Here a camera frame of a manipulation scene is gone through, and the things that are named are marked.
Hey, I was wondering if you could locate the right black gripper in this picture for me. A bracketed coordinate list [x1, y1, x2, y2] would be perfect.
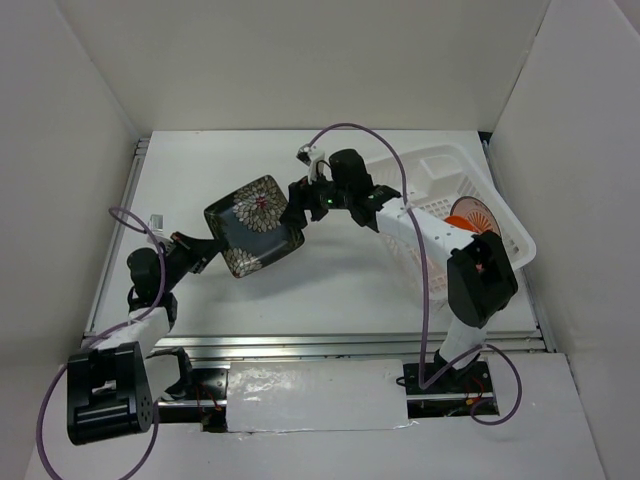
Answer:
[280, 165, 353, 228]

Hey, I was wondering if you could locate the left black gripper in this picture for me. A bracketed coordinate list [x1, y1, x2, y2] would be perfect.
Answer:
[159, 231, 226, 293]

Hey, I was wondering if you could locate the black square floral plate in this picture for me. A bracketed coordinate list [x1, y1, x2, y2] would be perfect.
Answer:
[204, 175, 305, 278]

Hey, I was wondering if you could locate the orange round plate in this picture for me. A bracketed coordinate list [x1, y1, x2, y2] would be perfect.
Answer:
[444, 215, 478, 233]

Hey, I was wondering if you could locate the white sunburst pattern plate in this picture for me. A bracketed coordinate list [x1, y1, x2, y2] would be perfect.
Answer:
[449, 196, 501, 235]

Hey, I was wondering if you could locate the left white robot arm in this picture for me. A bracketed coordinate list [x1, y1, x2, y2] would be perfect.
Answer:
[67, 232, 226, 445]

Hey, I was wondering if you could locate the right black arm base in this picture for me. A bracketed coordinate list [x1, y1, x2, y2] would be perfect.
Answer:
[396, 359, 499, 419]

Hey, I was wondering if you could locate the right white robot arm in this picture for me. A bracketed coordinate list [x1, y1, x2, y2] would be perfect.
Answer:
[281, 146, 518, 392]

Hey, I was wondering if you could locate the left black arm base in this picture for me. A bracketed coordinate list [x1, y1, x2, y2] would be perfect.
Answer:
[144, 347, 229, 433]

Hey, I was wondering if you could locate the white plastic dish rack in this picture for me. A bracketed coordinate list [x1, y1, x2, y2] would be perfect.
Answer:
[367, 145, 536, 302]

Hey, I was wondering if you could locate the white foil covered panel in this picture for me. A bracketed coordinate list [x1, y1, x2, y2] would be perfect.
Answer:
[226, 359, 410, 433]

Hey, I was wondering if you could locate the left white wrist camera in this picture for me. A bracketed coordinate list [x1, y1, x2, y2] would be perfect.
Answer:
[147, 214, 168, 245]

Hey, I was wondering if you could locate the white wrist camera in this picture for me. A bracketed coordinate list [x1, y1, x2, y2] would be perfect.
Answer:
[147, 214, 168, 245]
[296, 145, 325, 184]

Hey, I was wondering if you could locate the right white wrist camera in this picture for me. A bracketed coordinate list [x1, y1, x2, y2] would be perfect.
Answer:
[296, 145, 325, 184]

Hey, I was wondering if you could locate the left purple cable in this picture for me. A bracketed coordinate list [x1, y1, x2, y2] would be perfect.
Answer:
[35, 206, 169, 480]

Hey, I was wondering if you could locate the aluminium frame rail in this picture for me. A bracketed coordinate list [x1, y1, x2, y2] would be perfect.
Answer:
[79, 134, 556, 366]

